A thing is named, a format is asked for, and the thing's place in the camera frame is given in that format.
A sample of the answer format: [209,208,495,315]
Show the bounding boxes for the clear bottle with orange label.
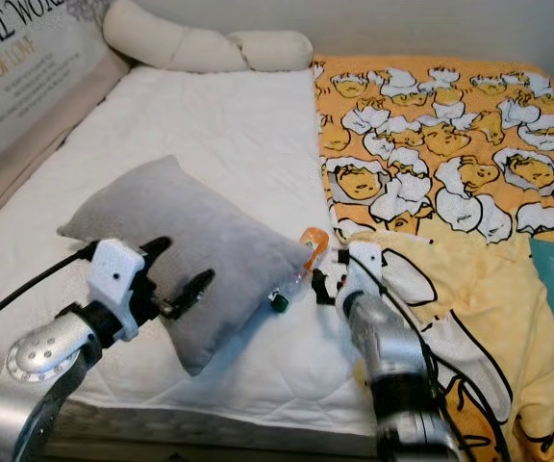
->
[267,226,330,314]

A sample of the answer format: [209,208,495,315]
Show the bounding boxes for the grey plush pillow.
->
[58,154,312,376]

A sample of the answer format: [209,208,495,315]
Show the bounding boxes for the grey bed base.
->
[0,380,384,459]

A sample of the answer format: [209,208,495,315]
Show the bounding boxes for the white quilted mattress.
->
[0,64,389,439]

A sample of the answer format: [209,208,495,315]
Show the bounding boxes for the beige bed side bumper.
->
[0,48,134,227]

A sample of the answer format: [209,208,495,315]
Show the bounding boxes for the orange cartoon print blanket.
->
[313,55,554,462]

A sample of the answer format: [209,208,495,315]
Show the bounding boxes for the cream bolster cushion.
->
[102,0,315,74]

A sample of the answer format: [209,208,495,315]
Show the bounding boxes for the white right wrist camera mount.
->
[344,241,386,319]

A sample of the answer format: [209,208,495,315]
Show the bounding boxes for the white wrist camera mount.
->
[89,239,146,344]
[344,241,386,319]

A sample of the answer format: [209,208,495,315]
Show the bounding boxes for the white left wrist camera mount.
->
[89,239,146,344]

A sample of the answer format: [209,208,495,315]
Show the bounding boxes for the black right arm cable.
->
[335,245,485,462]

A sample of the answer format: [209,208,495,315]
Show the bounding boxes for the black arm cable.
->
[335,245,485,462]
[0,243,100,340]

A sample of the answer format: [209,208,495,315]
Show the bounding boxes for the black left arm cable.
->
[0,243,100,340]

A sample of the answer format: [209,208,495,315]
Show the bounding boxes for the grey printed wall cloth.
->
[0,0,114,169]

